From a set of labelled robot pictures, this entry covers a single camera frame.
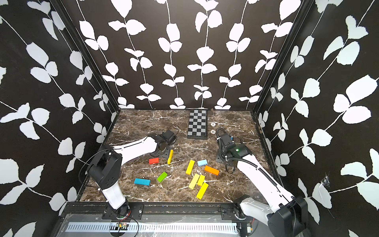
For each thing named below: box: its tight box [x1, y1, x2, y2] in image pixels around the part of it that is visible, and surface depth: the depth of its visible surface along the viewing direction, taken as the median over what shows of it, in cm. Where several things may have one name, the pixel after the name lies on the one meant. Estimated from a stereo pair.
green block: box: [156, 171, 168, 183], surface depth 87 cm
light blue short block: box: [197, 158, 208, 167], surface depth 93 cm
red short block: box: [149, 157, 160, 165], surface depth 93 cm
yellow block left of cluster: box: [188, 173, 200, 190], surface depth 85 cm
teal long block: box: [134, 178, 152, 186], surface depth 85 cm
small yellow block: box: [196, 174, 206, 187], surface depth 86 cm
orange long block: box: [204, 165, 221, 176], surface depth 90 cm
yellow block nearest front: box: [196, 182, 209, 200], surface depth 82 cm
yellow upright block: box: [185, 159, 195, 176], surface depth 90 cm
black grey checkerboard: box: [187, 109, 208, 140], surface depth 110 cm
